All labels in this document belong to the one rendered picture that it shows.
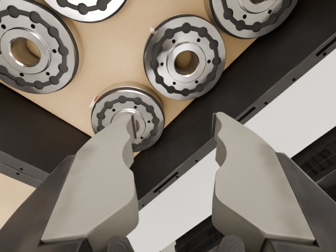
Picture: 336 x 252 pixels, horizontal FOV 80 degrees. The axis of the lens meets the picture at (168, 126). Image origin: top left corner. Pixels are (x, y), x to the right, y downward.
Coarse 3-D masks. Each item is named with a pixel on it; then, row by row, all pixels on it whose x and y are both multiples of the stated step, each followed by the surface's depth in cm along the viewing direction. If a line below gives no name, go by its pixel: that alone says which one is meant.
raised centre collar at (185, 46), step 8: (176, 48) 23; (184, 48) 23; (192, 48) 24; (200, 48) 24; (168, 56) 24; (176, 56) 24; (200, 56) 24; (168, 64) 24; (200, 64) 25; (168, 72) 25; (176, 72) 25; (192, 72) 25; (200, 72) 25; (176, 80) 25; (184, 80) 25; (192, 80) 26
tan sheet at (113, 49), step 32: (128, 0) 24; (160, 0) 24; (192, 0) 24; (96, 32) 25; (128, 32) 25; (96, 64) 27; (128, 64) 27; (32, 96) 28; (64, 96) 29; (160, 96) 30
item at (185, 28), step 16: (192, 16) 22; (160, 32) 23; (176, 32) 23; (192, 32) 23; (208, 32) 23; (160, 48) 24; (208, 48) 24; (224, 48) 24; (144, 64) 24; (160, 64) 25; (208, 64) 25; (224, 64) 25; (160, 80) 26; (208, 80) 26; (176, 96) 27; (192, 96) 27
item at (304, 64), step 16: (320, 48) 19; (304, 64) 19; (288, 80) 20; (256, 96) 21; (272, 96) 21; (240, 112) 21; (256, 112) 21; (208, 144) 23; (0, 160) 21; (16, 160) 21; (192, 160) 24; (176, 176) 25; (144, 192) 27; (160, 192) 26
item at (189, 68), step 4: (192, 52) 26; (192, 56) 27; (192, 60) 27; (196, 60) 25; (192, 64) 27; (196, 64) 25; (176, 68) 27; (180, 68) 28; (184, 68) 28; (188, 68) 27; (192, 68) 26; (180, 72) 26; (184, 72) 26; (188, 72) 26
